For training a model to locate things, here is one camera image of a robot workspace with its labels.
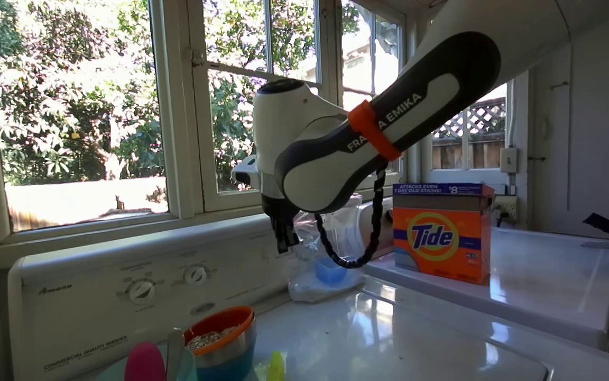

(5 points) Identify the orange Tide detergent box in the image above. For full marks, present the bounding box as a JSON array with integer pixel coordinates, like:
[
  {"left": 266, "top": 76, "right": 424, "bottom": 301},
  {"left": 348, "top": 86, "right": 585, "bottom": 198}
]
[{"left": 392, "top": 181, "right": 498, "bottom": 289}]

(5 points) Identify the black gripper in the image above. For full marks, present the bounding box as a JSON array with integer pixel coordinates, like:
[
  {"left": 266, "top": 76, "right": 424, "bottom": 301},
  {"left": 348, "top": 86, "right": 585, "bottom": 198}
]
[{"left": 260, "top": 192, "right": 304, "bottom": 256}]

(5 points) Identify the orange rimmed blue cup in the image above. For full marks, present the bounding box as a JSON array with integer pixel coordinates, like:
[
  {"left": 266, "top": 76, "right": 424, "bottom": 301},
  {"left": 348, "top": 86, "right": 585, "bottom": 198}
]
[{"left": 182, "top": 302, "right": 258, "bottom": 381}]

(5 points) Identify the white wall outlet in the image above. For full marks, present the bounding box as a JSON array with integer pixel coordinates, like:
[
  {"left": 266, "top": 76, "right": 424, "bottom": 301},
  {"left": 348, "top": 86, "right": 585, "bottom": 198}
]
[{"left": 498, "top": 145, "right": 522, "bottom": 179}]

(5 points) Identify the pink silicone utensil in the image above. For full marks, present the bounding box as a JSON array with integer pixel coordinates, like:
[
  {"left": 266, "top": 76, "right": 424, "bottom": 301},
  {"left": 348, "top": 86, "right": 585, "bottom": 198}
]
[{"left": 123, "top": 340, "right": 170, "bottom": 381}]

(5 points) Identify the teal clear plastic utensil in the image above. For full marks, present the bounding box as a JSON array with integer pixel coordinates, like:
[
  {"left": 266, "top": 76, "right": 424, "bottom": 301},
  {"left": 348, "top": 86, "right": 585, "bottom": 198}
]
[{"left": 166, "top": 326, "right": 199, "bottom": 381}]

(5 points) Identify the white window frame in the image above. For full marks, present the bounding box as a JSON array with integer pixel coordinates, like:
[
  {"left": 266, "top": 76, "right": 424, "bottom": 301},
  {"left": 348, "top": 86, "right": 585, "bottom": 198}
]
[{"left": 0, "top": 0, "right": 532, "bottom": 273}]

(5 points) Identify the blue detergent scoop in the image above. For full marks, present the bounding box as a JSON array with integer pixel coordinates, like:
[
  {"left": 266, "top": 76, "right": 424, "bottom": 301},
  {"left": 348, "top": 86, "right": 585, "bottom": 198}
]
[{"left": 311, "top": 256, "right": 353, "bottom": 289}]

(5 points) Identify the white washing machine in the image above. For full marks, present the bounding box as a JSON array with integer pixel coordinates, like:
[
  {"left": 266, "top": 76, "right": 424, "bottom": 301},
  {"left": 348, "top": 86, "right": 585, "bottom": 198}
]
[{"left": 4, "top": 210, "right": 609, "bottom": 381}]

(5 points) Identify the white dryer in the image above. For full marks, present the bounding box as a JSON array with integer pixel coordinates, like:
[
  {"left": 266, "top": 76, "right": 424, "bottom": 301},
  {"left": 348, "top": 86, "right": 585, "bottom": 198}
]
[{"left": 336, "top": 194, "right": 609, "bottom": 351}]

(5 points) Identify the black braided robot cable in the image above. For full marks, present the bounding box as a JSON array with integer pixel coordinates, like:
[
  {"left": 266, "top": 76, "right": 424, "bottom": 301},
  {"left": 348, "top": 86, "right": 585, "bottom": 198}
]
[{"left": 314, "top": 166, "right": 390, "bottom": 273}]

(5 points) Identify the clear plastic zip bag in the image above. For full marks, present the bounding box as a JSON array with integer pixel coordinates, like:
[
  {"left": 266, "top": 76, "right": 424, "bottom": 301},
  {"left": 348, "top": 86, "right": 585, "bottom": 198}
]
[{"left": 286, "top": 203, "right": 371, "bottom": 307}]

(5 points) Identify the small washer knob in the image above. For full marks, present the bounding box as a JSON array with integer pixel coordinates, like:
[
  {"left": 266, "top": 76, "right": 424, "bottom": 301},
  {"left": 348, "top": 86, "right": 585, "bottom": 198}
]
[
  {"left": 182, "top": 262, "right": 212, "bottom": 291},
  {"left": 125, "top": 278, "right": 158, "bottom": 307}
]

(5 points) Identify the yellow green plastic utensil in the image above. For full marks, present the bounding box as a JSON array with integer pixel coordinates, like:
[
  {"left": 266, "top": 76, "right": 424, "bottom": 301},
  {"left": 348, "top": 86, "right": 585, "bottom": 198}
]
[{"left": 265, "top": 349, "right": 289, "bottom": 381}]

